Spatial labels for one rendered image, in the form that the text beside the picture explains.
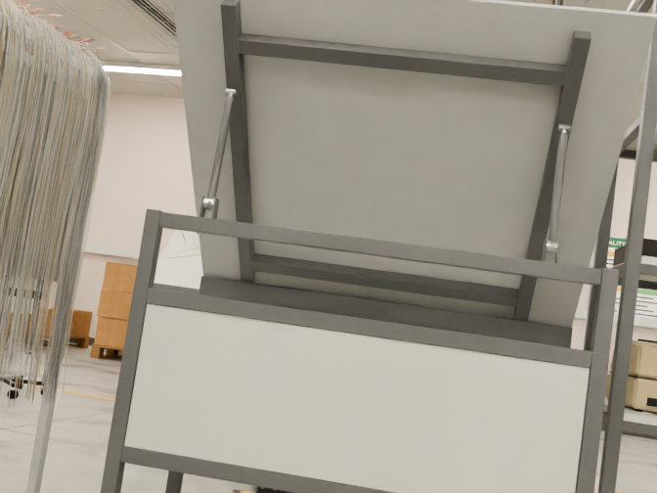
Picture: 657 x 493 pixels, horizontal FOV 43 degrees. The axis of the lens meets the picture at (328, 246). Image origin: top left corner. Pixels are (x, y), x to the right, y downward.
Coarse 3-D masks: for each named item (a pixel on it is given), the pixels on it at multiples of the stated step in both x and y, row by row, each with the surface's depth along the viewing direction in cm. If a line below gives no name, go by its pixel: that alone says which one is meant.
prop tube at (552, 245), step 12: (564, 132) 207; (564, 144) 206; (564, 156) 206; (564, 168) 206; (552, 192) 205; (552, 204) 204; (552, 216) 203; (552, 228) 202; (552, 240) 201; (552, 252) 201
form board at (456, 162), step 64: (192, 0) 213; (256, 0) 209; (320, 0) 206; (384, 0) 203; (448, 0) 200; (192, 64) 224; (256, 64) 220; (320, 64) 217; (640, 64) 200; (192, 128) 237; (256, 128) 233; (320, 128) 229; (384, 128) 225; (448, 128) 222; (512, 128) 218; (576, 128) 214; (256, 192) 247; (320, 192) 243; (384, 192) 238; (448, 192) 234; (512, 192) 230; (576, 192) 226; (320, 256) 258; (512, 256) 244; (576, 256) 240
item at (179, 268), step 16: (192, 208) 808; (176, 240) 777; (192, 240) 775; (160, 256) 763; (176, 256) 760; (192, 256) 758; (160, 272) 748; (176, 272) 745; (192, 272) 743; (160, 288) 730; (176, 288) 727; (192, 288) 723
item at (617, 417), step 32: (640, 0) 242; (640, 128) 218; (640, 160) 216; (640, 192) 215; (608, 224) 259; (640, 224) 214; (640, 256) 213; (640, 288) 256; (608, 416) 211; (640, 416) 209; (608, 448) 209; (608, 480) 209
